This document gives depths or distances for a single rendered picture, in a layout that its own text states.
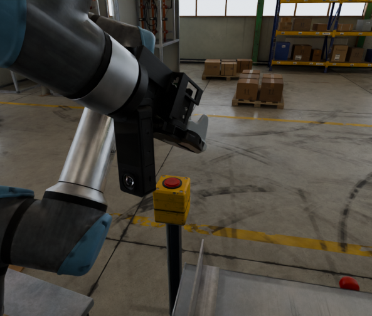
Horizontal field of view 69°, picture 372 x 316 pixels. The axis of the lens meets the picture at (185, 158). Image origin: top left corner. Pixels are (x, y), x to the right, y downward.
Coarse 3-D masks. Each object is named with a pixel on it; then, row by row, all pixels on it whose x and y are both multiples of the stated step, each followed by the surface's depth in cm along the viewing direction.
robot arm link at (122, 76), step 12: (120, 48) 26; (120, 60) 26; (132, 60) 27; (108, 72) 25; (120, 72) 26; (132, 72) 27; (96, 84) 32; (108, 84) 25; (120, 84) 26; (132, 84) 27; (84, 96) 25; (96, 96) 26; (108, 96) 26; (120, 96) 27; (96, 108) 28; (108, 108) 28
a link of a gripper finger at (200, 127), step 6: (204, 114) 42; (192, 120) 40; (198, 120) 42; (204, 120) 42; (186, 126) 39; (192, 126) 40; (198, 126) 41; (204, 126) 43; (198, 132) 42; (204, 132) 43; (204, 138) 43; (186, 144) 40; (204, 144) 42; (198, 150) 42; (204, 150) 43
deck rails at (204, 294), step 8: (200, 248) 46; (200, 256) 45; (200, 264) 46; (200, 272) 47; (208, 272) 50; (216, 272) 50; (200, 280) 48; (208, 280) 48; (216, 280) 48; (200, 288) 47; (208, 288) 47; (216, 288) 47; (192, 296) 39; (200, 296) 46; (208, 296) 46; (216, 296) 46; (192, 304) 38; (200, 304) 44; (208, 304) 44; (192, 312) 39; (200, 312) 43; (208, 312) 43
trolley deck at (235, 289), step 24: (192, 288) 47; (240, 288) 47; (264, 288) 47; (288, 288) 47; (312, 288) 47; (336, 288) 47; (216, 312) 44; (240, 312) 44; (264, 312) 44; (288, 312) 44; (312, 312) 44; (336, 312) 44; (360, 312) 44
